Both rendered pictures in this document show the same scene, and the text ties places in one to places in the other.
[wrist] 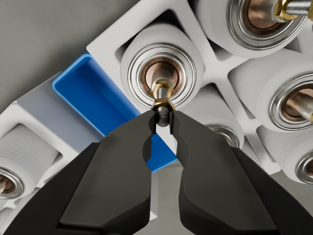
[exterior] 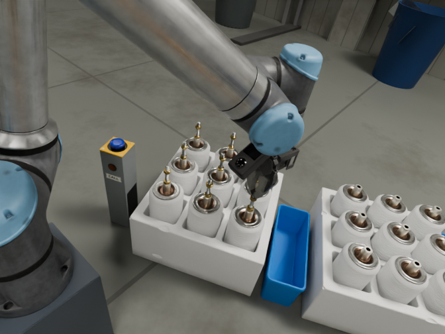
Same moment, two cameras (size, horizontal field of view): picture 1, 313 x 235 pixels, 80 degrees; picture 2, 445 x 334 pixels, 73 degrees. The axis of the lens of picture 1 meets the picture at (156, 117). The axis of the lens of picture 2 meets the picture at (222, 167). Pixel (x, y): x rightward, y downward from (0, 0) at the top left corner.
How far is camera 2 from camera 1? 0.64 m
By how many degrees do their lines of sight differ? 34
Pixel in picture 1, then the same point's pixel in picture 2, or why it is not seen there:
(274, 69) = (215, 191)
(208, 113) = (246, 197)
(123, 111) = (291, 262)
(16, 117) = (332, 283)
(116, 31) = (246, 254)
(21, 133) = (339, 276)
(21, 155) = (341, 259)
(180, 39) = (232, 219)
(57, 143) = (326, 256)
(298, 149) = not seen: hidden behind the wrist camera
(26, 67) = not seen: outside the picture
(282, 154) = not seen: hidden behind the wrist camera
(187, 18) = (220, 232)
